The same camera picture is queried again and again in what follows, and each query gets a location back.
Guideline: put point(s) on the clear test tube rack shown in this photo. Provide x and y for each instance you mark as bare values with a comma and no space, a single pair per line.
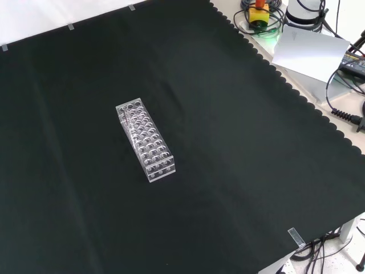
154,155

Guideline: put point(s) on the black bench cloth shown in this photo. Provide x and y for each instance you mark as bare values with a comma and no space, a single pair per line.
228,142

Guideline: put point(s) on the yellow stop button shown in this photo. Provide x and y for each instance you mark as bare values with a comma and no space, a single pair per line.
258,15

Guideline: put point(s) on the long clear tape strip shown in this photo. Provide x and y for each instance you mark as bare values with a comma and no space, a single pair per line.
296,237

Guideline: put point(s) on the pale board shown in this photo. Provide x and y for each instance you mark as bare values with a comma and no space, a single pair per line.
309,51

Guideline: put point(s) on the black power adapter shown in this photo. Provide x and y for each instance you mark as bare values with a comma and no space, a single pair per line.
353,64

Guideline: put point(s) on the grey table leg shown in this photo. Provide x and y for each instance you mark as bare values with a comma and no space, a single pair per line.
348,229

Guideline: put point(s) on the black tripod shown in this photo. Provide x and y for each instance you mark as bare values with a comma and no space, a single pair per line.
357,44

